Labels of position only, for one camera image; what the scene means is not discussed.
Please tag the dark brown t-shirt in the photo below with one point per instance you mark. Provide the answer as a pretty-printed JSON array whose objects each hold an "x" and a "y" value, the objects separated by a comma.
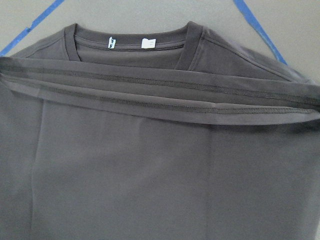
[{"x": 179, "y": 135}]

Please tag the blue tape line crosswise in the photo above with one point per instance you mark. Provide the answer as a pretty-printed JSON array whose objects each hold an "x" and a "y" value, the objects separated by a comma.
[{"x": 255, "y": 24}]

